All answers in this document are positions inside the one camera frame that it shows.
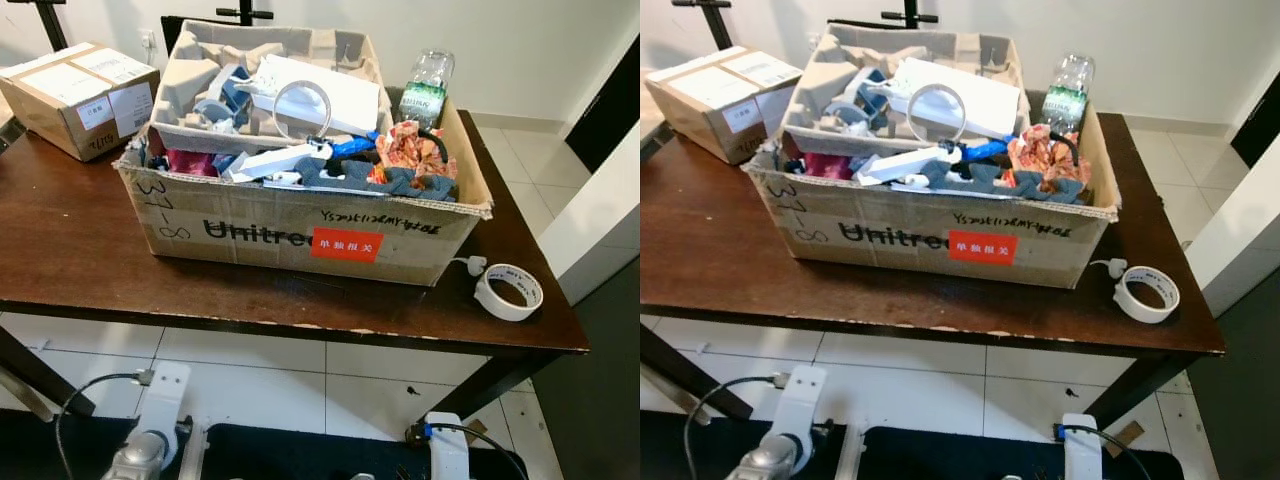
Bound dark brown wooden table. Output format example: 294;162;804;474
0;105;591;421
640;110;1226;431

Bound taped labelled cardboard box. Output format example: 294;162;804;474
0;42;161;163
645;46;801;166

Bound white masking tape roll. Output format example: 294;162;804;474
1113;265;1181;324
473;262;544;322

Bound magenta packet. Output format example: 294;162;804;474
163;148;216;179
800;152;851;181

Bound large printed cardboard box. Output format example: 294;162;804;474
742;100;1121;291
112;95;494;289

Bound black stand pole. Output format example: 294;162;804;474
672;0;736;51
35;0;71;51

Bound crumpled red orange wrapper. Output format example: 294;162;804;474
375;120;459;186
1005;125;1086;191

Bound clear bottle with green label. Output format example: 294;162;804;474
1040;53;1096;133
398;48;457;129

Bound grey moulded pulp tray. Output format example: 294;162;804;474
780;22;1031;161
148;20;393;158

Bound blue grey moulded part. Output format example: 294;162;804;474
192;65;256;129
825;68;891;131

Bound long white plastic piece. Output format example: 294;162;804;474
222;140;336;189
855;145;961;191

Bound dark grey foam insert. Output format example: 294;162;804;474
915;160;1091;206
290;155;456;201

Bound white tape strip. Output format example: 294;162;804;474
835;425;866;480
180;420;209;480

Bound blue plastic piece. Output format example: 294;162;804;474
950;137;1011;163
325;132;386;161

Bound white flat box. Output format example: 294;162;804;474
245;53;383;139
885;57;1023;141

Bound clear tape roll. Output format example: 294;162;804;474
272;80;333;141
908;84;969;143

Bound black stand with crossbar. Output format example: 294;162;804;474
880;0;941;29
215;0;276;26

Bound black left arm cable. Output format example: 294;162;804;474
55;370;156;480
683;374;791;480

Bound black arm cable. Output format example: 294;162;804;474
405;422;531;480
55;370;156;480
683;374;791;480
1048;424;1159;480

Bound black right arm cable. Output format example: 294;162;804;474
405;422;531;480
1048;424;1159;480

